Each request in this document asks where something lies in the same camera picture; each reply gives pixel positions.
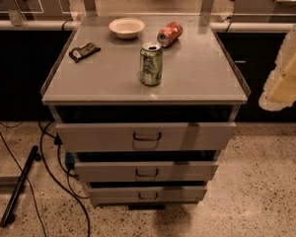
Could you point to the green soda can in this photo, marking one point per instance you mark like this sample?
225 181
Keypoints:
151 64

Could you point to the orange soda can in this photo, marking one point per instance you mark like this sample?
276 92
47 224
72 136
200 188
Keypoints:
169 33

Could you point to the blue plug connector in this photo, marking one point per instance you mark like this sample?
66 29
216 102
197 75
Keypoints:
69 161

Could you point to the white bowl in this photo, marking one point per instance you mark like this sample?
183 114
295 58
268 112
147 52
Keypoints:
127 28

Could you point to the grey top drawer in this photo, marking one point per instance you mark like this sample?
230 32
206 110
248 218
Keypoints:
158 136

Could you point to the grey bottom drawer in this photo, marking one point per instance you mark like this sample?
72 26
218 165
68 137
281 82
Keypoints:
100 196

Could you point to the black bar on floor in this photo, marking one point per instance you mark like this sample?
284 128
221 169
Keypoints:
8 216

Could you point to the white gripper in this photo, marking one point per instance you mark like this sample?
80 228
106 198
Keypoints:
287 78

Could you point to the grey drawer cabinet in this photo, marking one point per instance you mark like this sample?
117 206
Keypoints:
200 83

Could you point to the dark snack wrapper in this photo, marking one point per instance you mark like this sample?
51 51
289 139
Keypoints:
82 52

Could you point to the white horizontal rail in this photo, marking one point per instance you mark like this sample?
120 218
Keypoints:
217 27

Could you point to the grey drawer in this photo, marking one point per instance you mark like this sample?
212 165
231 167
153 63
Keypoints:
100 196
145 171
158 136

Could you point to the grey middle drawer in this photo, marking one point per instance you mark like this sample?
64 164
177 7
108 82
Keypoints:
145 171

